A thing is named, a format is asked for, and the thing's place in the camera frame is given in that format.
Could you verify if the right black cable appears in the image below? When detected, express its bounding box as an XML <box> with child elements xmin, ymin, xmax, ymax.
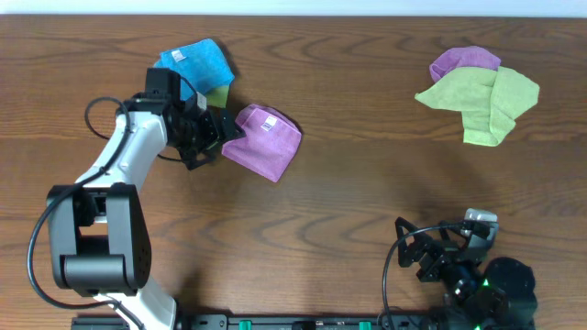
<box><xmin>381</xmin><ymin>222</ymin><xmax>473</xmax><ymax>330</ymax></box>

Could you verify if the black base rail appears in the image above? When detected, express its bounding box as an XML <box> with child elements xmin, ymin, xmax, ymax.
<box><xmin>71</xmin><ymin>312</ymin><xmax>537</xmax><ymax>330</ymax></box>

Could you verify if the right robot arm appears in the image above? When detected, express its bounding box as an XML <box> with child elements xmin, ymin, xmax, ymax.
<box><xmin>384</xmin><ymin>209</ymin><xmax>537</xmax><ymax>329</ymax></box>

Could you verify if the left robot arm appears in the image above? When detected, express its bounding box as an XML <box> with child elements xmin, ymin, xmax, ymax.
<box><xmin>46</xmin><ymin>95</ymin><xmax>245</xmax><ymax>329</ymax></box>

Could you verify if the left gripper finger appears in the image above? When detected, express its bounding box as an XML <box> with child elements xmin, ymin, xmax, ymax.
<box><xmin>185</xmin><ymin>149</ymin><xmax>216</xmax><ymax>171</ymax></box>
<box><xmin>221</xmin><ymin>114</ymin><xmax>246</xmax><ymax>142</ymax></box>

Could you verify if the green folded cloth under blue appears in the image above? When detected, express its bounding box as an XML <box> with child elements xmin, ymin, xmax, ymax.
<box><xmin>205</xmin><ymin>85</ymin><xmax>229</xmax><ymax>108</ymax></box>

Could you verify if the left black cable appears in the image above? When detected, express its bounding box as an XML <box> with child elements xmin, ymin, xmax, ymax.
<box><xmin>26</xmin><ymin>75</ymin><xmax>198</xmax><ymax>330</ymax></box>

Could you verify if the black cable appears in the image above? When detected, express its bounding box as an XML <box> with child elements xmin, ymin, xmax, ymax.
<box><xmin>26</xmin><ymin>75</ymin><xmax>198</xmax><ymax>330</ymax></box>
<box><xmin>381</xmin><ymin>222</ymin><xmax>473</xmax><ymax>330</ymax></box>

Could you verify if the green crumpled cloth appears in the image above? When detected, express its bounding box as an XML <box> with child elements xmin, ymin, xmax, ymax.
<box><xmin>415</xmin><ymin>66</ymin><xmax>540</xmax><ymax>147</ymax></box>

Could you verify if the purple microfiber cloth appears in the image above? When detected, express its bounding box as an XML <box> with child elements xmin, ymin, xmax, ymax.
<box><xmin>222</xmin><ymin>104</ymin><xmax>302</xmax><ymax>182</ymax></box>

